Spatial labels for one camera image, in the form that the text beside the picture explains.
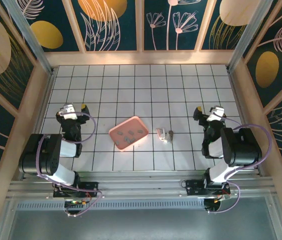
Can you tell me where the pink plastic tray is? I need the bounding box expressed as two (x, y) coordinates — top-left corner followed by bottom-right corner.
(108, 115), (150, 153)

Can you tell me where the grey metal shelf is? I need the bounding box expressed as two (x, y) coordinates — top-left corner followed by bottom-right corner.
(0, 196), (282, 240)

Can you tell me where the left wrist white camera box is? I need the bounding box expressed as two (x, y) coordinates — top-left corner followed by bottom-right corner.
(59, 103), (79, 120)

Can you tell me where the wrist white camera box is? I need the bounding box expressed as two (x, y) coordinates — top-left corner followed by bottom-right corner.
(59, 103), (79, 120)
(206, 105), (226, 123)

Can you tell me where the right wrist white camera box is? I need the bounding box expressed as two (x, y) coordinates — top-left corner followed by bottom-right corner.
(206, 105), (226, 123)

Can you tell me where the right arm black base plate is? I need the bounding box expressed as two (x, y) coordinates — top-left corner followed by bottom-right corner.
(185, 178), (232, 196)

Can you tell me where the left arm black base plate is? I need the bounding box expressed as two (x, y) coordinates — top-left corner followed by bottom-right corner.
(52, 181), (99, 199)

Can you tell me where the small circuit board with wires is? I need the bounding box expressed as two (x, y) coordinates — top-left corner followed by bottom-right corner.
(64, 198), (93, 217)

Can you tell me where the long aluminium mounting rail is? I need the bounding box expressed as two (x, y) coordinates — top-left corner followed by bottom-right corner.
(7, 174), (274, 200)

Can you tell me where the aluminium corner post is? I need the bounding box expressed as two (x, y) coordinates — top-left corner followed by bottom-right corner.
(2, 0), (55, 76)
(227, 0), (274, 73)

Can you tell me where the slotted grey cable duct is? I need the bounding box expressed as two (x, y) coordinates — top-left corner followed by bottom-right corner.
(15, 199), (207, 211)

